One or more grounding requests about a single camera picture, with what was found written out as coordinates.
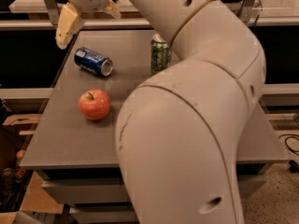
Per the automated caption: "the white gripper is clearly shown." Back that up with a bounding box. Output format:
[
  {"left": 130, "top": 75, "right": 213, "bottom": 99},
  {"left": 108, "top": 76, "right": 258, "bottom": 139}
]
[{"left": 55, "top": 0, "right": 121, "bottom": 49}]

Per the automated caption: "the blue pepsi can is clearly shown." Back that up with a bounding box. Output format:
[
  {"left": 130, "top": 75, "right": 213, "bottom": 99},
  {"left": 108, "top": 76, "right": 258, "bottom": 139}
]
[{"left": 74, "top": 47, "right": 113, "bottom": 77}]

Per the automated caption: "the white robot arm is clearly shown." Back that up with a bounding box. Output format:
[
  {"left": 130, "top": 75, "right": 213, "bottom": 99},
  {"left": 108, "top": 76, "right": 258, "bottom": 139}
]
[{"left": 115, "top": 0, "right": 266, "bottom": 224}]

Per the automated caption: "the green soda can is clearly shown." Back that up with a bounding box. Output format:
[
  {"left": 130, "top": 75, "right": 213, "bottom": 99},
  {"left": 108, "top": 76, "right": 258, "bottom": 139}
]
[{"left": 150, "top": 34, "right": 172, "bottom": 74}]

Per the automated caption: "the red apple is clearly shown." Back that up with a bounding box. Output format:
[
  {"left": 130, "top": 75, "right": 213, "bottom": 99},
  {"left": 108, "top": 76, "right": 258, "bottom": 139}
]
[{"left": 78, "top": 90, "right": 111, "bottom": 120}]

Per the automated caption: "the upper grey drawer front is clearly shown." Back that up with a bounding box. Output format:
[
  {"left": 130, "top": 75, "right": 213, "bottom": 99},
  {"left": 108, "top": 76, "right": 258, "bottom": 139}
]
[{"left": 42, "top": 175, "right": 266, "bottom": 205}]

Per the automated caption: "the grey drawer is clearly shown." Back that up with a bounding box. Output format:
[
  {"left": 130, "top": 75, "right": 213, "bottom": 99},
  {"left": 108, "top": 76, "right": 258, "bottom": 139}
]
[
  {"left": 69, "top": 203, "right": 138, "bottom": 224},
  {"left": 42, "top": 175, "right": 266, "bottom": 205}
]

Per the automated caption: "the cardboard box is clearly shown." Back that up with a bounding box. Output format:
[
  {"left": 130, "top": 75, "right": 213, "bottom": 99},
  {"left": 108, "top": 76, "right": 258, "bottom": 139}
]
[{"left": 0, "top": 114, "right": 64, "bottom": 224}]

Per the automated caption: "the lower grey drawer front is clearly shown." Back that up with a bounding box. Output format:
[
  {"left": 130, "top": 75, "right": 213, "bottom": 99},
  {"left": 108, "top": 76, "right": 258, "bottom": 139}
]
[{"left": 69, "top": 203, "right": 138, "bottom": 224}]

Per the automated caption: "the left metal bracket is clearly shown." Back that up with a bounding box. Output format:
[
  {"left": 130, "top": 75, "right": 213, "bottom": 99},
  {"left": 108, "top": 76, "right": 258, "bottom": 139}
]
[{"left": 44, "top": 0, "right": 60, "bottom": 25}]

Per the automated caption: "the metal bracket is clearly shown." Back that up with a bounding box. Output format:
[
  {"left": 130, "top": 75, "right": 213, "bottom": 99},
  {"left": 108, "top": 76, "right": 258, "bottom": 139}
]
[
  {"left": 236, "top": 0, "right": 255, "bottom": 22},
  {"left": 44, "top": 0, "right": 60, "bottom": 25}
]

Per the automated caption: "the right metal bracket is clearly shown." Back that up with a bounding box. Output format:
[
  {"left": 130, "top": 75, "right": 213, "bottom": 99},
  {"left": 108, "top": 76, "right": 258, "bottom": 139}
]
[{"left": 236, "top": 0, "right": 255, "bottom": 22}]

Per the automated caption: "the black cable on floor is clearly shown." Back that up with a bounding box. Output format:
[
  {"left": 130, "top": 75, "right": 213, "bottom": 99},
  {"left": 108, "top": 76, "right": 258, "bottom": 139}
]
[{"left": 278, "top": 133, "right": 299, "bottom": 175}]

